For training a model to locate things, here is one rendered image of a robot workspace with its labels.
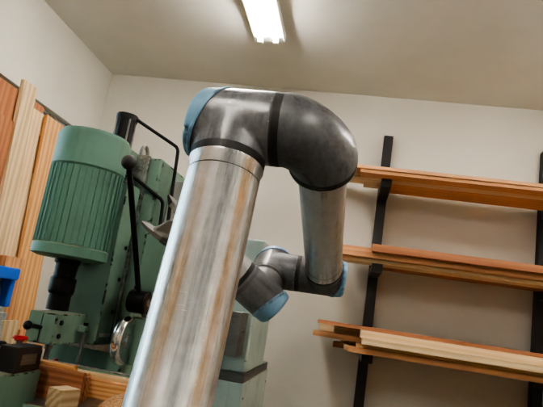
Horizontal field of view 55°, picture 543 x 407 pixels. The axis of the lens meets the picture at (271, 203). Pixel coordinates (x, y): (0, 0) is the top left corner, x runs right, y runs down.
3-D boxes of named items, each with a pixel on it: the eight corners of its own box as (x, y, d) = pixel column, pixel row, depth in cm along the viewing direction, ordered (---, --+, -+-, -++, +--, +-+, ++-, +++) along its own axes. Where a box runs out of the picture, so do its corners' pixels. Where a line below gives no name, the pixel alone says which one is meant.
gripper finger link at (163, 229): (153, 207, 109) (189, 220, 115) (137, 224, 112) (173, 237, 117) (154, 218, 107) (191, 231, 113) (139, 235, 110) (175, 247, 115)
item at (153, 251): (135, 289, 139) (146, 233, 142) (148, 291, 148) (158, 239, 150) (165, 293, 137) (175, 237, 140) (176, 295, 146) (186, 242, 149)
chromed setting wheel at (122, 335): (102, 366, 125) (113, 314, 128) (124, 362, 137) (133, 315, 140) (113, 368, 125) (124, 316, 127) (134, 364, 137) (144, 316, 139)
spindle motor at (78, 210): (12, 249, 118) (45, 121, 125) (55, 258, 135) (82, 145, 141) (83, 260, 115) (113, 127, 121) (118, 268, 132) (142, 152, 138)
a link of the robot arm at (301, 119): (366, 81, 77) (348, 266, 135) (283, 75, 79) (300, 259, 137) (358, 144, 72) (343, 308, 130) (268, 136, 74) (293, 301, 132)
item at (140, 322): (117, 362, 133) (127, 315, 136) (128, 361, 140) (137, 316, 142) (152, 369, 131) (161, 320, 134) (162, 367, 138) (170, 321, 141)
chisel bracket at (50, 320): (20, 347, 117) (30, 308, 119) (55, 345, 130) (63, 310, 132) (50, 353, 116) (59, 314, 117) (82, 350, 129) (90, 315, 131)
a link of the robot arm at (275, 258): (299, 278, 138) (291, 304, 126) (256, 271, 140) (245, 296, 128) (301, 246, 134) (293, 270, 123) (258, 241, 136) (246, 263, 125)
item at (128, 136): (95, 168, 141) (109, 109, 144) (108, 176, 148) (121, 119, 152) (123, 171, 139) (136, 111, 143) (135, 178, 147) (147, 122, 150)
